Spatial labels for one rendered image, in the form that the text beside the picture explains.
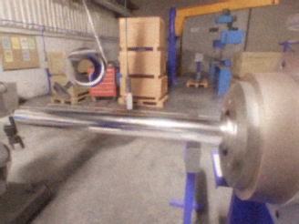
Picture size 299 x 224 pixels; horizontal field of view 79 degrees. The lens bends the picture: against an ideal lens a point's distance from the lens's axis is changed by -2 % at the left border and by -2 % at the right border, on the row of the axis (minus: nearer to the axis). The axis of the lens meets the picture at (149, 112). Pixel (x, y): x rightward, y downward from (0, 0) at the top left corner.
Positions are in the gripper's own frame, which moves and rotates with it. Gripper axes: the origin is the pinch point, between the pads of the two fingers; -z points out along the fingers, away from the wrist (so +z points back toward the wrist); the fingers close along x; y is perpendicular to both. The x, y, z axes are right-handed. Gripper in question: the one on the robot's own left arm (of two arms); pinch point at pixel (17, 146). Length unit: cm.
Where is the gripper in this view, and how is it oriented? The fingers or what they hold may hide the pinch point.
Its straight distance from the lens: 194.1
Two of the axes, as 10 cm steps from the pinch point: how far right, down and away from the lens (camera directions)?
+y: 1.8, -3.0, 9.4
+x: 9.6, -1.3, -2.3
